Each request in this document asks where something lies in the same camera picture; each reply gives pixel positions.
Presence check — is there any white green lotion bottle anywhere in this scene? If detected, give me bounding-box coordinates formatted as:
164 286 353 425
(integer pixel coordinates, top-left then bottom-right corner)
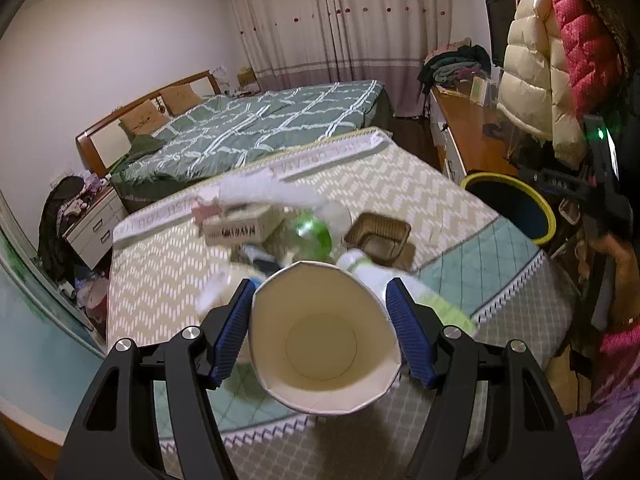
335 248 478 336

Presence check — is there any white nightstand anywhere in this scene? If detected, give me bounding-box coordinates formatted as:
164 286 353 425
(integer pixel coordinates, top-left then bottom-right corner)
63 186 128 270

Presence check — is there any green plaid bed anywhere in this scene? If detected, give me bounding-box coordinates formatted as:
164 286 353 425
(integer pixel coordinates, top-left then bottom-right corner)
111 80 393 212

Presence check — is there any pink white curtain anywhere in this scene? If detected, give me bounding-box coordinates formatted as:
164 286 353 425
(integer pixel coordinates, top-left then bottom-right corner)
230 0 451 117

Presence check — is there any brown right pillow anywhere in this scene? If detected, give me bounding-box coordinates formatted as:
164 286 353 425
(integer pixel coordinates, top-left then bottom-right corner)
160 84 203 117

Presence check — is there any wooden headboard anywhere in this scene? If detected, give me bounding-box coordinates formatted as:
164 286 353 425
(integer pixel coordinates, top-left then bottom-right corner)
76 70 221 177

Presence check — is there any white pink folded cloth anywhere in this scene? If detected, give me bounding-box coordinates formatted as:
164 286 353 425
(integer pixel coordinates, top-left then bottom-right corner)
191 172 326 223

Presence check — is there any wooden long desk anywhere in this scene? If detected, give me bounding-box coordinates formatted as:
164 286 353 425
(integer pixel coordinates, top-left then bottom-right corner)
427 87 518 184

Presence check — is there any person right hand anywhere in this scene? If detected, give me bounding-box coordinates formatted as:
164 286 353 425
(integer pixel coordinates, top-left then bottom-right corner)
586 234 639 333

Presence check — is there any cream puffer jacket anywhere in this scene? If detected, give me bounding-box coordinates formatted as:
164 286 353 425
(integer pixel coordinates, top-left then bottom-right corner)
497 0 587 169

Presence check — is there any brown left pillow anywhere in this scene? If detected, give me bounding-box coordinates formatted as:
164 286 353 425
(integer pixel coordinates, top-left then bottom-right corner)
119 100 169 136

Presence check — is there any white paper cup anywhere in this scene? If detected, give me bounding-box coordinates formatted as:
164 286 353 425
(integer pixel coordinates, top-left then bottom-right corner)
248 261 401 416

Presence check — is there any brown pillow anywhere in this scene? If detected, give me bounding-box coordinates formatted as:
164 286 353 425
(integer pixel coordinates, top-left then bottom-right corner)
160 84 203 117
119 100 169 136

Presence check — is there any yellow rimmed trash bin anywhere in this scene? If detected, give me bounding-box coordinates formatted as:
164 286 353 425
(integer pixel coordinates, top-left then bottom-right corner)
460 171 556 246

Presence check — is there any clear green plastic bottle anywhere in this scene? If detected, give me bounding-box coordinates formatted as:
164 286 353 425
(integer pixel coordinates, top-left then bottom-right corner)
282 211 333 262

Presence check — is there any brown plastic food tray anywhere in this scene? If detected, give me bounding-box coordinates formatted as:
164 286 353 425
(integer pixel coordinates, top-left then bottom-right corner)
342 211 411 266

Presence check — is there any pile of clothes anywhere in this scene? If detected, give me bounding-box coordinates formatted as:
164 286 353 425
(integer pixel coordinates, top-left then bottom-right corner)
418 44 491 96

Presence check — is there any black bag on nightstand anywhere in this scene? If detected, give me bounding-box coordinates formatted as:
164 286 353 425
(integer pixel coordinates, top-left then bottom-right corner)
38 176 85 283

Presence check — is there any zigzag patterned bedspread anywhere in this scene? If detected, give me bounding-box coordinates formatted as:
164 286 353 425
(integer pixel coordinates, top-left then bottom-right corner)
107 128 577 479

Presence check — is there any black television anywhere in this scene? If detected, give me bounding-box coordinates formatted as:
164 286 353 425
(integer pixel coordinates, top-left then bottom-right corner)
486 0 516 67

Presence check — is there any white cardboard box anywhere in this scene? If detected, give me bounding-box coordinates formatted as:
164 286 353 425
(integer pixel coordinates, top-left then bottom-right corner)
202 204 283 245

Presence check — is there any red puffer jacket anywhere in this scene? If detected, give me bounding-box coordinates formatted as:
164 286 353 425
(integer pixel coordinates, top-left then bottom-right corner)
552 0 622 117

